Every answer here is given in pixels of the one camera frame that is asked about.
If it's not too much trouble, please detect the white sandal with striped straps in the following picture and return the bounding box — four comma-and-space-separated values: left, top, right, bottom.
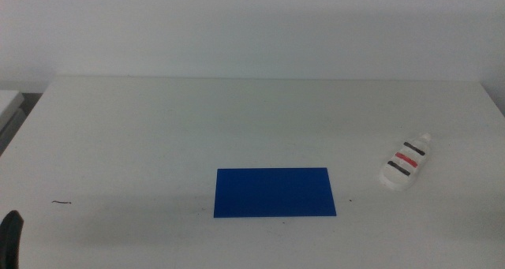
378, 133, 432, 192

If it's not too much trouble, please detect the blue rectangular mat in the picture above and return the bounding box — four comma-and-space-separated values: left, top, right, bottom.
213, 166, 338, 219

